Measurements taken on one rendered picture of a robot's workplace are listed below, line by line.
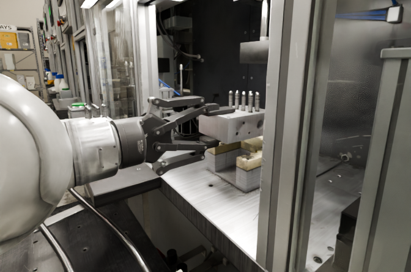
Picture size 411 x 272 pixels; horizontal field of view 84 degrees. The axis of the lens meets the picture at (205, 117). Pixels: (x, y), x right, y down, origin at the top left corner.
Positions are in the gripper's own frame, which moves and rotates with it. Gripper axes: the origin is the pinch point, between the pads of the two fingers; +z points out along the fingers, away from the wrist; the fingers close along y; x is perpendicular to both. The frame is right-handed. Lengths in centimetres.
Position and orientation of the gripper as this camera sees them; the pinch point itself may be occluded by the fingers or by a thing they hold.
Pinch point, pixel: (218, 124)
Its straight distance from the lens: 46.2
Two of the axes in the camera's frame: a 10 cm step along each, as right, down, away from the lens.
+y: -0.1, -9.7, -2.3
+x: -5.8, -1.8, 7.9
